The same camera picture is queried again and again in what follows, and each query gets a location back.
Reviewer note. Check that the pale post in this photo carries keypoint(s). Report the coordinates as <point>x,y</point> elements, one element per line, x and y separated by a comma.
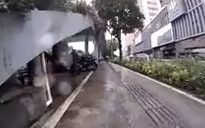
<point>46,80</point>

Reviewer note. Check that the dark wet ground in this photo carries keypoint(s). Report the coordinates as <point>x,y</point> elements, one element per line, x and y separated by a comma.
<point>16,113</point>

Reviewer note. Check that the parked motorcycles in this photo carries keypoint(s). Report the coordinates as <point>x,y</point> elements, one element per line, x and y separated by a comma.
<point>88,62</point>

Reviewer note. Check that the tall pale building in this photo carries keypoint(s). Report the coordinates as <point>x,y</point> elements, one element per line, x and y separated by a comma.
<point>150,8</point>

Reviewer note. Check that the grey concrete structure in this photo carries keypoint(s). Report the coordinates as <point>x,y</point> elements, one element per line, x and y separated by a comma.
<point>30,36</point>

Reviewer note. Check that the large glass-fronted building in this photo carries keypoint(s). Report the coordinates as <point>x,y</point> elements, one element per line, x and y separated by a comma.
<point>190,20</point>

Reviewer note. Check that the white car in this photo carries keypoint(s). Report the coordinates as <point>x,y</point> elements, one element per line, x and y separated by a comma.
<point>141,56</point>

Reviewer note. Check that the tree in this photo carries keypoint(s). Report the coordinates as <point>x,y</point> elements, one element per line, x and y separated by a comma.
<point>120,16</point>

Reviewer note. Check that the pale kerb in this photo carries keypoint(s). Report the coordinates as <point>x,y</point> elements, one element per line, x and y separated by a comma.
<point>66,103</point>
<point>170,87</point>

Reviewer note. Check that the wet grey paved path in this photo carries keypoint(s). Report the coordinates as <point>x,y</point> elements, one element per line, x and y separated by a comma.
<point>100,100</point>

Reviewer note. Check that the green planting bed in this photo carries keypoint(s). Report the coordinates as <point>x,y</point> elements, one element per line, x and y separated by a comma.
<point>176,71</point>

